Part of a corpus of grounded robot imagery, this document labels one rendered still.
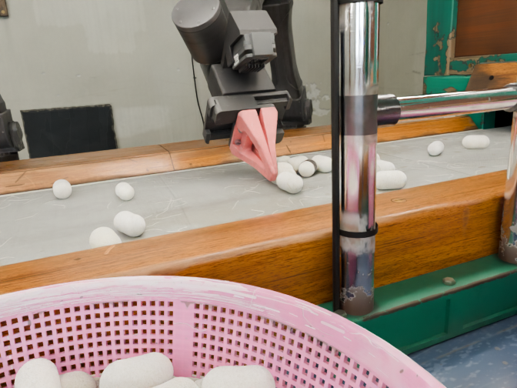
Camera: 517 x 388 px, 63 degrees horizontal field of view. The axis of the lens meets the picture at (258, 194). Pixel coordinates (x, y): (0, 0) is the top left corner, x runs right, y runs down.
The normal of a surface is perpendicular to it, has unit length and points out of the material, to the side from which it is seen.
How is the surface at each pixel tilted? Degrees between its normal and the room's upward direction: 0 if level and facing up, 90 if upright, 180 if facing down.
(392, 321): 90
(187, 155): 45
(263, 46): 76
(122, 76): 91
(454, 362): 0
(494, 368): 0
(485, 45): 90
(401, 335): 90
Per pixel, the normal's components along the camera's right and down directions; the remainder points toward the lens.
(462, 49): -0.92, 0.15
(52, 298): 0.25, -0.01
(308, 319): -0.68, -0.03
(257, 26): 0.21, -0.58
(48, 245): -0.06, -0.96
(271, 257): 0.39, 0.23
